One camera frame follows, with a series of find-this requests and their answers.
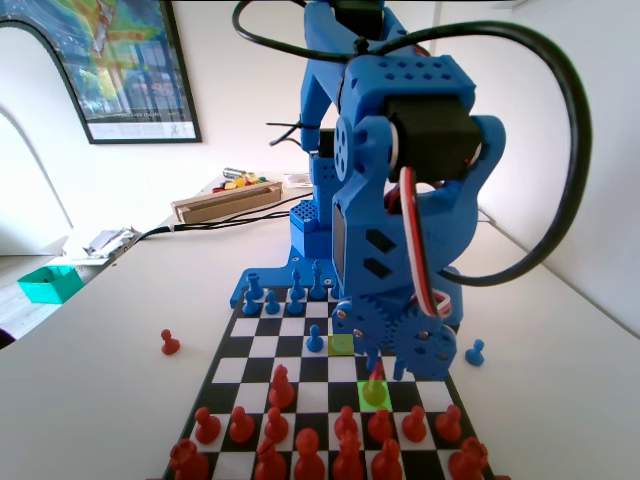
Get red chess bishop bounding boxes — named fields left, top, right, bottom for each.
left=369, top=438, right=404, bottom=480
left=268, top=364, right=296, bottom=412

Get row of blue chess pieces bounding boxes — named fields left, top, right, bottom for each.
left=228, top=248, right=346, bottom=309

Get red chess rook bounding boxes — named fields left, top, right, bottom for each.
left=448, top=436, right=490, bottom=480
left=168, top=438, right=211, bottom=480

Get black white chessboard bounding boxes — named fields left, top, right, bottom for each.
left=162, top=284, right=496, bottom=480

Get long cardboard box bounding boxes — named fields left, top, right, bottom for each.
left=170, top=180, right=285, bottom=225

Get grey white crumpled packaging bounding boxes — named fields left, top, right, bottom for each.
left=82, top=224, right=144, bottom=259

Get white door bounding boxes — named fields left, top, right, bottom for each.
left=384, top=0, right=441, bottom=56

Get framed colourful poster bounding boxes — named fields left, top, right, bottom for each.
left=0, top=0, right=203, bottom=146

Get teal open box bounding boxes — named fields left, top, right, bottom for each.
left=17, top=265, right=85, bottom=305

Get white arched board dark edge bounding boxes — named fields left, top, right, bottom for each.
left=0, top=18, right=94, bottom=241

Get red white black servo wire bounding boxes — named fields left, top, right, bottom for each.
left=388, top=167, right=454, bottom=321

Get black power cable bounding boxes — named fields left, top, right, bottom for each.
left=133, top=198, right=294, bottom=242

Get black camera cable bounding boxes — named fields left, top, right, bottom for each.
left=232, top=0, right=595, bottom=290

